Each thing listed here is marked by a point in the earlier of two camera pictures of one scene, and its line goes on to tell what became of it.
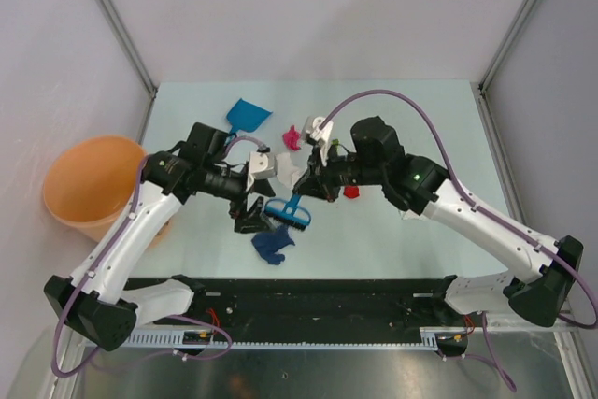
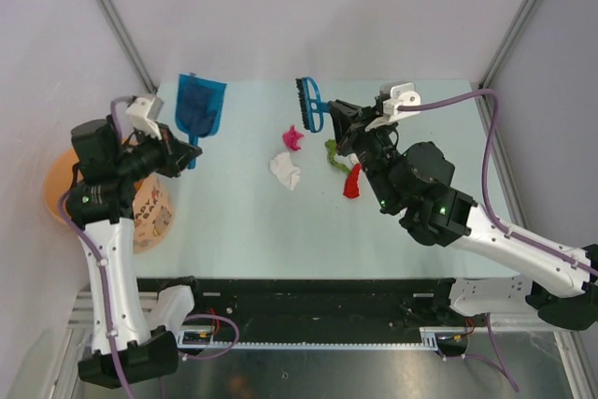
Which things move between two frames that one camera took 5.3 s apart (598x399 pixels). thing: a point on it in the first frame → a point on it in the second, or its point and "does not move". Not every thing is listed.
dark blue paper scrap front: x=269 y=244 → x=197 y=106
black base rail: x=313 y=304 does not move
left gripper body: x=239 y=206 → x=149 y=155
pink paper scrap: x=291 y=138 does not move
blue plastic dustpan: x=247 y=116 → x=198 y=109
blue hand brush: x=291 y=213 → x=312 y=106
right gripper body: x=331 y=174 → x=373 y=148
